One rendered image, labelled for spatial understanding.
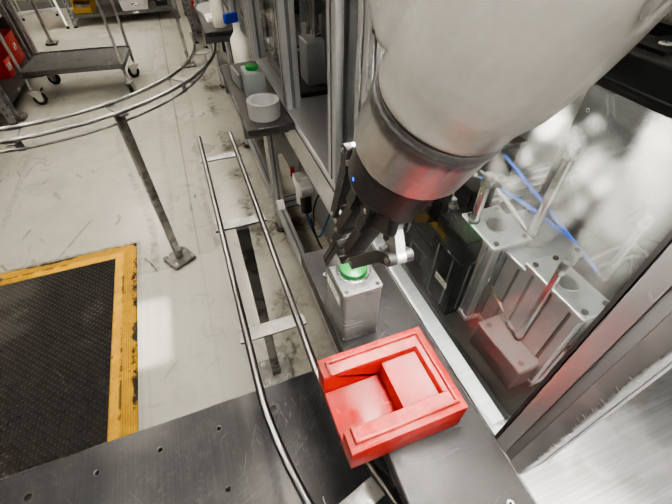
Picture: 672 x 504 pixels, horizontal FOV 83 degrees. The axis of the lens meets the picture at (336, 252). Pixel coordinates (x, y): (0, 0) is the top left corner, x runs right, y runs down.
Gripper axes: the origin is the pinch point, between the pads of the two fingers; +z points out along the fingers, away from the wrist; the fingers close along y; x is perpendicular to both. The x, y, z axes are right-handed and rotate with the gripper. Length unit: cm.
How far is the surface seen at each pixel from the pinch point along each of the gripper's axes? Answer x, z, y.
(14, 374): 96, 142, 25
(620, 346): -11.8, -18.1, -18.1
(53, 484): 49, 43, -16
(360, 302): -3.1, 8.0, -5.7
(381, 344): -4.0, 8.4, -12.0
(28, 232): 103, 186, 110
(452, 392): -9.0, 3.9, -20.3
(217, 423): 20.5, 41.2, -15.4
